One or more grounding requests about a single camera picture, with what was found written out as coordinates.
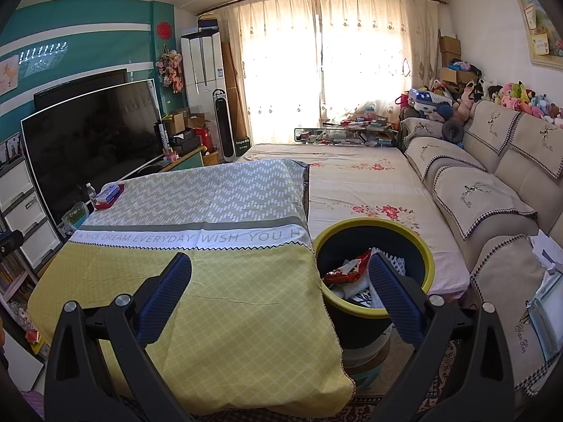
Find red snack wrapper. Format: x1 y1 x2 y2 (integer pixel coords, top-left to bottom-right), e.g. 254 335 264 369
323 250 374 285

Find stack of cardboard boxes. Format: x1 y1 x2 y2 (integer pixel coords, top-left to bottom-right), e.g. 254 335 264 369
439 35 462 82

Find white plastic drawer unit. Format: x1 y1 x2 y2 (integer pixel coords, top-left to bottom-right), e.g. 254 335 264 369
0 158 62 273

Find cartoon wall poster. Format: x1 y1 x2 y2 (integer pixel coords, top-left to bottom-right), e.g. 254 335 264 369
0 59 20 96

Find yellow rimmed black bin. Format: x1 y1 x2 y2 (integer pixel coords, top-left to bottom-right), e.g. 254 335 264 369
314 217 436 352

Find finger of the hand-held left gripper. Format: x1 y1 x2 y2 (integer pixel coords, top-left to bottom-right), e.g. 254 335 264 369
0 231 25 256

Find framed photos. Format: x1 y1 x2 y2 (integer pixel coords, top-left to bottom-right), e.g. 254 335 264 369
0 132 24 163

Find black white tall box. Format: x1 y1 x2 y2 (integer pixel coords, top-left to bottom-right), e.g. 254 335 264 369
154 120 171 150

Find patterned rug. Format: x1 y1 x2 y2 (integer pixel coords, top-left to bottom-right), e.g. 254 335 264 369
123 338 462 422

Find white tower fan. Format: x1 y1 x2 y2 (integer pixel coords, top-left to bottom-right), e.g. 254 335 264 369
212 89 238 162

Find white paper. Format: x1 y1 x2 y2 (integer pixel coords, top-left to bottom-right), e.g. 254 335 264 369
530 233 563 273

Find wooden television cabinet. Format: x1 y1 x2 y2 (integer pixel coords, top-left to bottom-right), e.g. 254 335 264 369
150 145 207 175

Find blue star-print box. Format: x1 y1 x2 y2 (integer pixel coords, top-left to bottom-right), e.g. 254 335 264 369
94 183 125 210

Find blue star-print bag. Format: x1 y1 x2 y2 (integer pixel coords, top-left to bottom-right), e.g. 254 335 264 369
408 88 443 113

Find framed wall picture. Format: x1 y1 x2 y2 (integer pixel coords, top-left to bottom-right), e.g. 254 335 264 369
512 0 563 70

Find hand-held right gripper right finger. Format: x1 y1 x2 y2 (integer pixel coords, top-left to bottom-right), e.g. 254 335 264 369
368 252 515 422

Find hanging flower ornament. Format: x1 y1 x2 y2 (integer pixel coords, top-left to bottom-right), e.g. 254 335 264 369
156 46 184 94

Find white standing air conditioner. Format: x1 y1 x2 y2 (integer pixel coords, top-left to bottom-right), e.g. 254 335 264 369
180 31 227 141

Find beige sheer curtains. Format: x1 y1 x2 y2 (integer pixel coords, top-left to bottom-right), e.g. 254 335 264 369
220 0 441 146

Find red canister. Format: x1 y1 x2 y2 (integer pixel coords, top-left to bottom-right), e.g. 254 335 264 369
194 127 215 152

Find black flat television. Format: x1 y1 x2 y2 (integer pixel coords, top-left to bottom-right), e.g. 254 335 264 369
34 69 129 108

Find cardboard box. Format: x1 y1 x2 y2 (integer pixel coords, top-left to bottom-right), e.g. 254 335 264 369
167 110 190 135

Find clear plastic folder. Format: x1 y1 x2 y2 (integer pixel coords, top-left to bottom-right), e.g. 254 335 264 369
525 273 563 361

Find cluttered glass coffee table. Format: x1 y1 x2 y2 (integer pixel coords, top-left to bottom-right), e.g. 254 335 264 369
294 119 401 147

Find large curved television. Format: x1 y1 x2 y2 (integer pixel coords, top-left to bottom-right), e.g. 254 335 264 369
20 78 165 228

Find beige sofa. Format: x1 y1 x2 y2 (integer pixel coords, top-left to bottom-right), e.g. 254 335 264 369
399 99 563 409

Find plastic stool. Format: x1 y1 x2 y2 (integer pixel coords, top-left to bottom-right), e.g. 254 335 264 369
341 330 394 401

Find bookshelf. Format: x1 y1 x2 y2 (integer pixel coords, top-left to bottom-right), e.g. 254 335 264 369
0 250 49 361

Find pile of plush toys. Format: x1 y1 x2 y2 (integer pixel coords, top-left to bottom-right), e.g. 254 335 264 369
481 80 563 129

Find silver wall sticker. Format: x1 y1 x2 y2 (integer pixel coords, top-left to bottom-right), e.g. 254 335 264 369
20 41 69 71

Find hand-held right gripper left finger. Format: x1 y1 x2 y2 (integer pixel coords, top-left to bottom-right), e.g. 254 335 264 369
44 252 193 422

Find yellow grey printed tablecloth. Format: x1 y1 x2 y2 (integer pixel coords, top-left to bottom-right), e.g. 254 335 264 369
27 158 356 418

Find floral bed sheet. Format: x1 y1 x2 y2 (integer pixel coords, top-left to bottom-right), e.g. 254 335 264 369
241 143 471 304

